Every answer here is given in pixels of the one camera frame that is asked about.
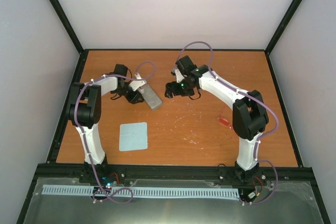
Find grey glasses case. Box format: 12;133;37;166
138;84;163;111

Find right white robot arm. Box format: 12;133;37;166
165;56;269;182

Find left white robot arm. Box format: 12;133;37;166
66;64;146;184

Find red sunglasses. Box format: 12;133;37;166
217;106;233;130

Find light blue cleaning cloth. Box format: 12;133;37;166
119;122;148;152

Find metal front plate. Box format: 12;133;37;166
24;178;323;223

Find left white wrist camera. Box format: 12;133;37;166
129;73;147;94

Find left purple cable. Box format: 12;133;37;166
75;61;158;205

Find purple cable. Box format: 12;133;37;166
176;41;279;206
75;61;158;205

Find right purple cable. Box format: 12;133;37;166
176;41;279;206

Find light blue slotted cable duct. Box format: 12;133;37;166
41;185;239;200

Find black aluminium frame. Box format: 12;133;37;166
15;0;332;224

